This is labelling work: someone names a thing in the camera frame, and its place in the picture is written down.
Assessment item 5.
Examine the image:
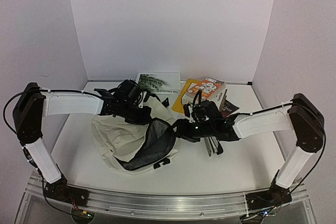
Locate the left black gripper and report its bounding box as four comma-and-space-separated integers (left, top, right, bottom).
119, 101, 152, 125

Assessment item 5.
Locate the orange cover paperback book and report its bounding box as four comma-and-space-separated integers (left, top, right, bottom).
181, 77, 226, 104

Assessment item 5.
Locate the cream canvas backpack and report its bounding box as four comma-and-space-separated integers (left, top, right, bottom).
91, 97, 180, 175

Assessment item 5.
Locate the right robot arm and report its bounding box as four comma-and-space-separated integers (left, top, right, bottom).
173, 93, 327, 190

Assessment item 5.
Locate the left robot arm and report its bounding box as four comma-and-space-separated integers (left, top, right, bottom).
3, 80, 151, 200

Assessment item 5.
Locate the dark cover paperback book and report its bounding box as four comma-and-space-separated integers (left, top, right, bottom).
221, 100, 239, 118

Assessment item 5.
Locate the silver black stapler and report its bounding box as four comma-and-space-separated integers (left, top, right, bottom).
204, 138, 224, 157

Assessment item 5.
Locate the white Decorate book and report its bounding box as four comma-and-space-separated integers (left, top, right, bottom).
215, 89, 227, 110

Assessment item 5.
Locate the yellow flat book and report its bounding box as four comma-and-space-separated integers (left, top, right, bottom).
172, 79, 199, 114

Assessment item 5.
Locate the white palm leaf book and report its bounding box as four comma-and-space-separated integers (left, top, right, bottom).
136, 72, 181, 95

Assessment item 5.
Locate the aluminium front rail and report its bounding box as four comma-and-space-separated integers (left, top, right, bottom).
15, 172, 316, 223

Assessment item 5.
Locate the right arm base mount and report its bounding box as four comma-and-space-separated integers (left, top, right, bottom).
245, 179, 292, 210

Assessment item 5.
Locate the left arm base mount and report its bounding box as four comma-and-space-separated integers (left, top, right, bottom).
43, 176, 89, 210

